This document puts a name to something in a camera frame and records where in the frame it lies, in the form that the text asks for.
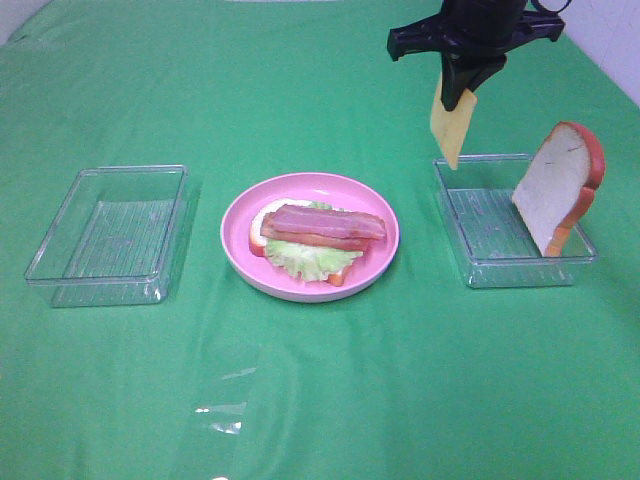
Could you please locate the clear tape strip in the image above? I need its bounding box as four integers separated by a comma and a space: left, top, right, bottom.
190, 343, 260, 436

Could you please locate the pink round plate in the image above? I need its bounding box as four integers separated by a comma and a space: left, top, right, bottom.
220, 172, 400, 303

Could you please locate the toast bread slice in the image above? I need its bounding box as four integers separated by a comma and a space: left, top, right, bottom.
512, 122, 606, 257
248, 196, 374, 288

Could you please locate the green lettuce leaf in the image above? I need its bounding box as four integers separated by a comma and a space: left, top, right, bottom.
263, 201, 370, 284

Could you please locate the brown bacon strip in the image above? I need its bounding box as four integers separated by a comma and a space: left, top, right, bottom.
249, 231, 370, 251

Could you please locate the yellow cheese slice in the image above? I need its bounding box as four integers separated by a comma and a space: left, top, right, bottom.
430, 76, 478, 170

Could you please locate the right clear plastic tray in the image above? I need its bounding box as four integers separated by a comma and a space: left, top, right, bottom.
432, 153, 598, 289

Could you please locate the left clear plastic tray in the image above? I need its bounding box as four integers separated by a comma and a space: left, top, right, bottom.
24, 165, 189, 308

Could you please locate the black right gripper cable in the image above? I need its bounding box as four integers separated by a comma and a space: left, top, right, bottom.
529, 0, 574, 15

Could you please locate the green tablecloth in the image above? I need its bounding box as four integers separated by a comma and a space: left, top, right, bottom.
1, 1, 639, 479

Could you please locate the red bacon strip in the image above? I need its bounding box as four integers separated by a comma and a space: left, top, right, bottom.
260, 204, 386, 240

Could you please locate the clear plastic tray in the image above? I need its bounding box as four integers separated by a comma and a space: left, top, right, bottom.
432, 153, 598, 289
24, 165, 189, 308

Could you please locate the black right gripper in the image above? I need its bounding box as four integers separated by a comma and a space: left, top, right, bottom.
387, 0, 565, 111

